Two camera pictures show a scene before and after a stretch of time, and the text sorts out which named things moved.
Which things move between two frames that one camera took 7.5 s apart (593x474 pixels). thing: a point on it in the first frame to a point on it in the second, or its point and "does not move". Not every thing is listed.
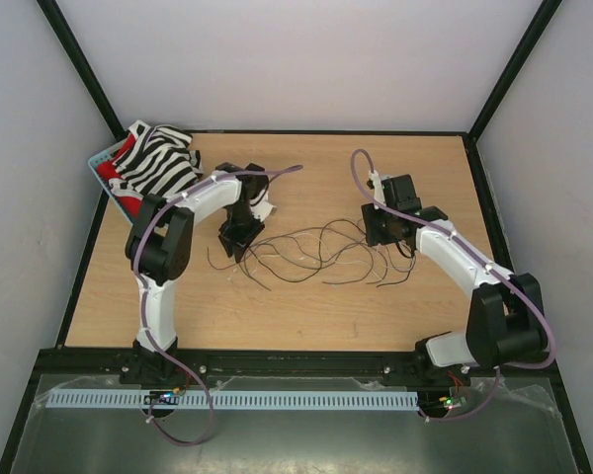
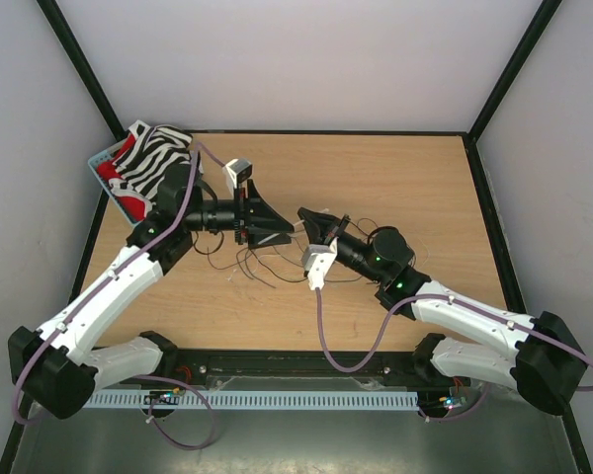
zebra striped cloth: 159,161 does not move
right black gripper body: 378,225 to 348,246
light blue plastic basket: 93,163 does not move
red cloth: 108,169 does not move
